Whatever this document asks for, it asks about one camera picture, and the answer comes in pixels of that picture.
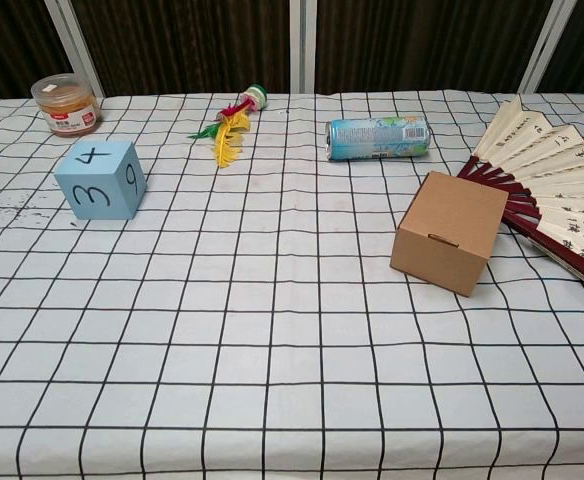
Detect light blue numbered cube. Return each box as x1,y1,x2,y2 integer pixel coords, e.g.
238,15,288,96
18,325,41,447
54,140,148,221

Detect white black grid tablecloth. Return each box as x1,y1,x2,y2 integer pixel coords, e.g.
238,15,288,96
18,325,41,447
0,88,584,480

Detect colourful feather shuttlecock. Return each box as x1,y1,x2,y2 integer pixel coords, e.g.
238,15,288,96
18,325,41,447
187,84,269,169

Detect light blue drink can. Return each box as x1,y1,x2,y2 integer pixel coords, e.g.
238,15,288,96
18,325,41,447
324,115,434,162

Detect brown cardboard box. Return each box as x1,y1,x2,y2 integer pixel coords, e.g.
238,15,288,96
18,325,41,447
389,170,511,297

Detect clear plastic jar orange contents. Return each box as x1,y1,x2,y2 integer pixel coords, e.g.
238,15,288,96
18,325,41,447
30,73,104,139

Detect paper folding fan red ribs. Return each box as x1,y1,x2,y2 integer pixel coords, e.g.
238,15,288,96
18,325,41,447
455,93,584,299

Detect white partition frame post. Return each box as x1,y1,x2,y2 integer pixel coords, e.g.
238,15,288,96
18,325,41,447
520,0,581,95
46,0,106,98
288,0,318,95

